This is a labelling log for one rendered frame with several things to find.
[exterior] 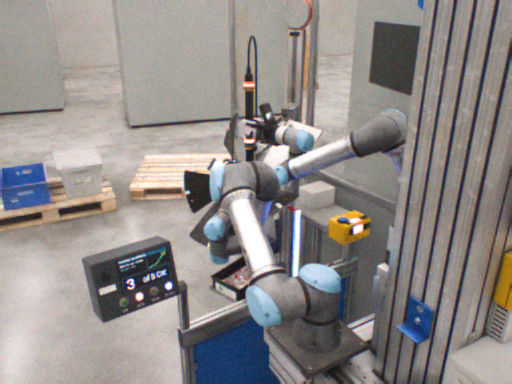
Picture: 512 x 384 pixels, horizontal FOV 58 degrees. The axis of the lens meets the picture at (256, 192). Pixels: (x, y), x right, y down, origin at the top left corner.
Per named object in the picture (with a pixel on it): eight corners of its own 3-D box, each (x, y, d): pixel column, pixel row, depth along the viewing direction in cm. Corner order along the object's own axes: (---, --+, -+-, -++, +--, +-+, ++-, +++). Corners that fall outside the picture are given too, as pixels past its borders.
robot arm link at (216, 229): (202, 241, 175) (201, 221, 171) (214, 228, 184) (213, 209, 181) (222, 244, 172) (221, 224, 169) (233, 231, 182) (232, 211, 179)
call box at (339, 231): (353, 229, 218) (354, 209, 214) (369, 238, 210) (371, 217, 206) (327, 239, 209) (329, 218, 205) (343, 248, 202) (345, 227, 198)
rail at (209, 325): (350, 268, 222) (352, 253, 219) (356, 272, 219) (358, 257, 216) (178, 343, 175) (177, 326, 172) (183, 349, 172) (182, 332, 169)
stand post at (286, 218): (281, 336, 293) (286, 164, 246) (290, 344, 286) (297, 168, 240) (276, 338, 290) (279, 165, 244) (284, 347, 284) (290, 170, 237)
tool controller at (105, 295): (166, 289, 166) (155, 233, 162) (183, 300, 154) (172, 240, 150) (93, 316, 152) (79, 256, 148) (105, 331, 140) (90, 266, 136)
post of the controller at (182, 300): (186, 323, 173) (183, 279, 165) (190, 328, 171) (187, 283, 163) (179, 327, 172) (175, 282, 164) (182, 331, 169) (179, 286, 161)
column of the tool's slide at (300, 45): (283, 300, 326) (291, 28, 254) (294, 302, 324) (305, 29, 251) (281, 305, 321) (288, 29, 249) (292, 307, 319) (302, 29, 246)
